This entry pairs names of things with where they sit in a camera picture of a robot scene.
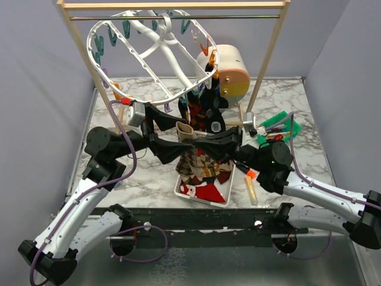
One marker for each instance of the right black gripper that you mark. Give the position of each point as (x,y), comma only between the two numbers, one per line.
(222,146)

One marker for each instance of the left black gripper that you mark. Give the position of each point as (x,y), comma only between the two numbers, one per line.
(166,149)

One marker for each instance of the beige brown argyle sock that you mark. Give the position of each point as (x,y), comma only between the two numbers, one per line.
(195,163)

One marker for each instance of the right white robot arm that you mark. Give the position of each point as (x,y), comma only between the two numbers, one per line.
(350,213)

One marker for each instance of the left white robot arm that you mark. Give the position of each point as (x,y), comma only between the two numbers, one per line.
(55,253)

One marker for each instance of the white oval clip hanger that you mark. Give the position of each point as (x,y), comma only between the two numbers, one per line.
(170,47)

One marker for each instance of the black orange marker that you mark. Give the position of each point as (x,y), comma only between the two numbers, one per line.
(246,170)

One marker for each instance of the black red yellow argyle sock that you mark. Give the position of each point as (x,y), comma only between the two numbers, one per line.
(186,110)

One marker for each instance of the black sock with label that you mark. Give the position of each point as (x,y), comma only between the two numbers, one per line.
(213,104)

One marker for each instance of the yellow translucent tube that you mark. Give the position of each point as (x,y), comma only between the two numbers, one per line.
(251,190)

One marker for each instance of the white perforated plastic basket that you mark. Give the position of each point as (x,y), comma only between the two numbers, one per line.
(223,182)

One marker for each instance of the red santa sock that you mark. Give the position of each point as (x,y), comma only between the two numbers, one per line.
(208,192)

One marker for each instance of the green plastic bin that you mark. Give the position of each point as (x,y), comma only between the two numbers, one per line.
(279,127)

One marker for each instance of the cream cylindrical toy drum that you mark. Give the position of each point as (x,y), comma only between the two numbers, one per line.
(234,77)

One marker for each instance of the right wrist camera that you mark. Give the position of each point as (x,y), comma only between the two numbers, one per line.
(250,126)

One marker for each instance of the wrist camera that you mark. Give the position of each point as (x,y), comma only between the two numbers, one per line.
(136,114)
(250,126)

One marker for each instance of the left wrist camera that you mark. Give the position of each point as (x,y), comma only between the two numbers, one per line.
(136,114)

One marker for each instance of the black metal base rail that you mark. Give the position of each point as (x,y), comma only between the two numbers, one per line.
(196,228)

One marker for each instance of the wooden clothes rack frame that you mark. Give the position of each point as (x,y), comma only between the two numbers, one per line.
(268,59)

